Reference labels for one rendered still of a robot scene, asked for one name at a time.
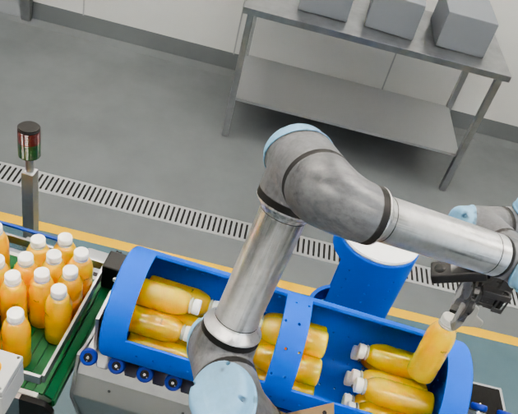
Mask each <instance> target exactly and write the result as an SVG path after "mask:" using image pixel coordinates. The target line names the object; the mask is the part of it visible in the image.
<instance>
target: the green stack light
mask: <svg viewBox="0 0 518 414"><path fill-rule="evenodd" d="M17 154H18V157H19V158H20V159H23V160H25V161H34V160H36V159H39V158H40V156H41V142H40V144H39V145H37V146H35V147H25V146H22V145H20V144H19V143H18V142H17Z"/></svg>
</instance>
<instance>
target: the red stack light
mask: <svg viewBox="0 0 518 414"><path fill-rule="evenodd" d="M17 142H18V143H19V144H20V145H22V146H25V147H35V146H37V145H39V144H40V142H41V129H40V132H39V133H37V134H35V135H32V136H27V135H23V134H21V133H20V132H19V131H17Z"/></svg>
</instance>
